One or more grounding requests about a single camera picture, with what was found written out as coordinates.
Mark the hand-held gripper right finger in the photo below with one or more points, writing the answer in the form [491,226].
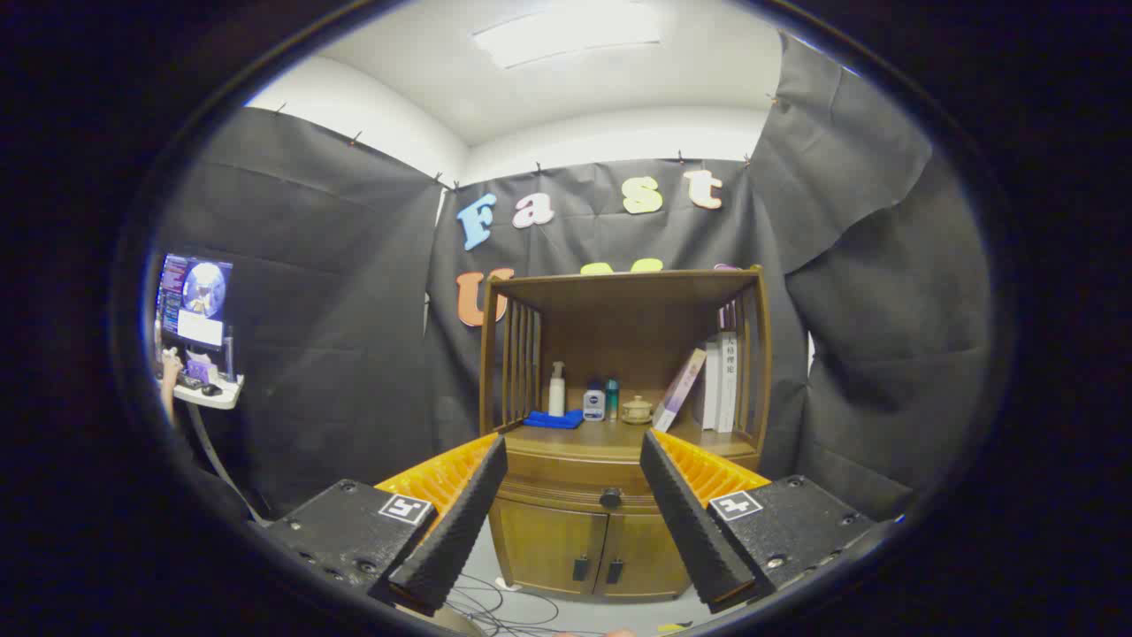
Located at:
[685,522]

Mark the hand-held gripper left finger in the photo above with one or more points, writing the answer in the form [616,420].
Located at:
[460,531]

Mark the wooden drawer with black knob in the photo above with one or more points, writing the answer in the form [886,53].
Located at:
[566,482]

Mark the wooden countertop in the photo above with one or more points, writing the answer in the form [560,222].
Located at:
[610,435]

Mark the wooden cabinet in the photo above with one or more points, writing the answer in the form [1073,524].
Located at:
[619,327]

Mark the yellow tape piece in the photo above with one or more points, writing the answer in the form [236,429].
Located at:
[674,627]

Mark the beige lidded teacup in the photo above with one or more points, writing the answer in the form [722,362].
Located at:
[637,410]

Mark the purple and white book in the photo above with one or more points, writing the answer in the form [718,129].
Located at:
[679,389]

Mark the white book with black lettering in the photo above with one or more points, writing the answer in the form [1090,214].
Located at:
[727,389]

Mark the teal cylindrical bottle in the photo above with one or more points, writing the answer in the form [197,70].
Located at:
[612,398]

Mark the blue folded cloth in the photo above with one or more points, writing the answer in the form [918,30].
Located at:
[553,419]

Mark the white bottle with blue cap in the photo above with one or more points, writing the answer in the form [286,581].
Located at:
[593,405]

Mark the white pump bottle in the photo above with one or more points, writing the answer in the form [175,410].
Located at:
[557,398]

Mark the small purple box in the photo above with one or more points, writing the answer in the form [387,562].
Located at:
[200,369]

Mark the computer monitor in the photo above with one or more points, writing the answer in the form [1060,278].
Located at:
[199,296]

